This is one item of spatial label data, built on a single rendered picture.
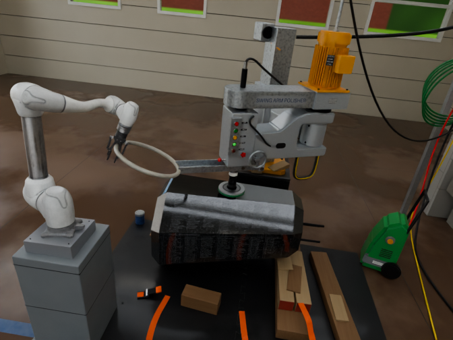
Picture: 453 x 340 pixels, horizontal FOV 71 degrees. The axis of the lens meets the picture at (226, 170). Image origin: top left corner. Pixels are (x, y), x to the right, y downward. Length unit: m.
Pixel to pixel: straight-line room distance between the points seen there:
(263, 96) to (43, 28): 8.39
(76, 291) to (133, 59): 7.50
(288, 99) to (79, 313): 1.96
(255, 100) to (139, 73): 7.02
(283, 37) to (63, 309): 2.60
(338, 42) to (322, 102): 0.41
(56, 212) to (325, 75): 1.97
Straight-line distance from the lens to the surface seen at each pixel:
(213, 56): 8.51
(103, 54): 9.40
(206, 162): 2.48
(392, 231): 3.30
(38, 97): 1.89
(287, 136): 2.48
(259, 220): 2.55
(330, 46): 2.49
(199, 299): 2.67
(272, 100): 2.30
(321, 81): 2.52
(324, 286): 3.06
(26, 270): 2.26
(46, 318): 2.51
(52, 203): 2.04
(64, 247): 2.06
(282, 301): 2.68
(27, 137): 2.11
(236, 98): 2.21
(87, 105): 2.06
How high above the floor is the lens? 2.16
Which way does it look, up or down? 27 degrees down
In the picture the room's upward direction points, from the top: 6 degrees clockwise
